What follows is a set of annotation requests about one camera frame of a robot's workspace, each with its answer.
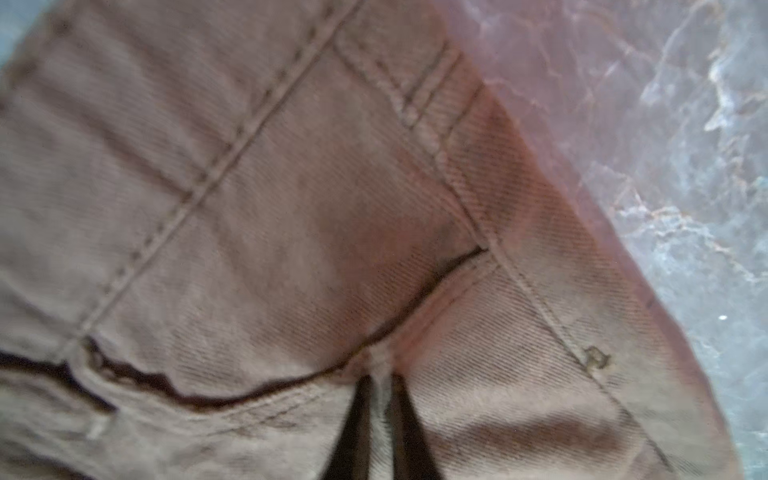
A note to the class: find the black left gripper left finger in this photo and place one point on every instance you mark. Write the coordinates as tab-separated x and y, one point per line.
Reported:
350	459

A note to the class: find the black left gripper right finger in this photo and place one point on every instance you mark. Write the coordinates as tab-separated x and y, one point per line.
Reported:
412	458

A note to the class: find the brown trousers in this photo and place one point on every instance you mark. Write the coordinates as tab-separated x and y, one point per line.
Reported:
218	216

